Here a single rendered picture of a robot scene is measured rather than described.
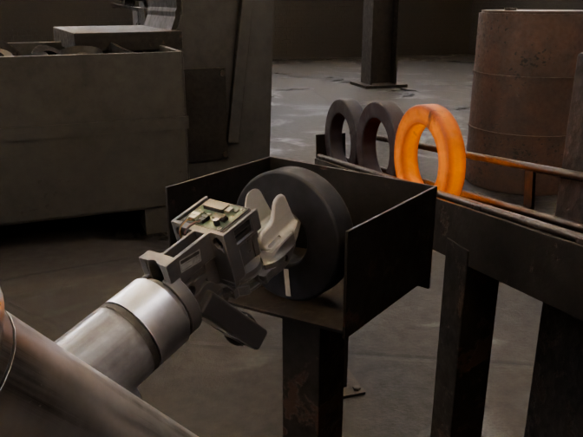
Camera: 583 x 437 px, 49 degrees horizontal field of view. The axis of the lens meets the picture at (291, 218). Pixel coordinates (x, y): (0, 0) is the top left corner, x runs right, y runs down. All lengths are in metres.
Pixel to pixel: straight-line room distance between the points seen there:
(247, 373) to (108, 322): 1.20
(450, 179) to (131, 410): 0.74
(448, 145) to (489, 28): 2.39
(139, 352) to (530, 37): 2.91
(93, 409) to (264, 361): 1.44
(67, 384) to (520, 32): 3.08
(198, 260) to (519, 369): 1.36
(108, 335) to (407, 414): 1.15
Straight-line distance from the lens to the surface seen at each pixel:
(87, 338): 0.56
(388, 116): 1.21
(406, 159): 1.16
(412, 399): 1.68
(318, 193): 0.69
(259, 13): 3.25
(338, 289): 0.79
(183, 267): 0.60
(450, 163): 1.03
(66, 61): 2.57
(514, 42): 3.32
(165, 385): 1.73
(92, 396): 0.37
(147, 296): 0.58
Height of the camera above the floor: 0.94
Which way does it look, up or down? 19 degrees down
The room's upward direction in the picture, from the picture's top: straight up
